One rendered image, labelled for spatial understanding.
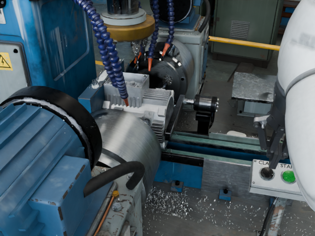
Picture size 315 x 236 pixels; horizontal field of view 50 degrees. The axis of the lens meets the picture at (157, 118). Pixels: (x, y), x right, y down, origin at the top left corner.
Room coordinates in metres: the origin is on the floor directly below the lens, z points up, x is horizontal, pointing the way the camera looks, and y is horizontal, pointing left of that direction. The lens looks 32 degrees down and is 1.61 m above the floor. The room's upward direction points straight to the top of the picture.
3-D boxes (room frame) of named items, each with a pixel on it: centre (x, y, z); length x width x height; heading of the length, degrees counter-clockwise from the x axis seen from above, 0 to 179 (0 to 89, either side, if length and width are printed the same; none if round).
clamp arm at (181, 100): (0.96, -0.06, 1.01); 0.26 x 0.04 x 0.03; 166
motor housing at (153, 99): (0.97, 0.06, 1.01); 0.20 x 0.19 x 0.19; 76
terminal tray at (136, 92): (0.98, 0.10, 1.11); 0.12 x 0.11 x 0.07; 76
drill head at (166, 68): (1.29, -0.02, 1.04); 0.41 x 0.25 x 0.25; 166
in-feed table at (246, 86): (1.38, -0.47, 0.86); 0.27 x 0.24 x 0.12; 166
